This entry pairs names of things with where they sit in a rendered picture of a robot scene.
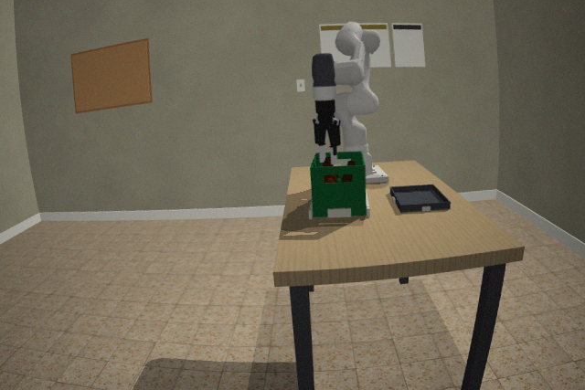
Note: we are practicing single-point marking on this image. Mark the green plastic bottle crate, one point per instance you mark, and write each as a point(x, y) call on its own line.
point(339, 195)

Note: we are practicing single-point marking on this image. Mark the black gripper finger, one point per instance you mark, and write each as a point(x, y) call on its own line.
point(334, 138)
point(319, 137)

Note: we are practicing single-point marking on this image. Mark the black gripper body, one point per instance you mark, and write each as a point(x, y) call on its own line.
point(328, 108)

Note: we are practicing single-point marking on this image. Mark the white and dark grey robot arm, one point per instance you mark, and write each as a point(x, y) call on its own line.
point(361, 101)

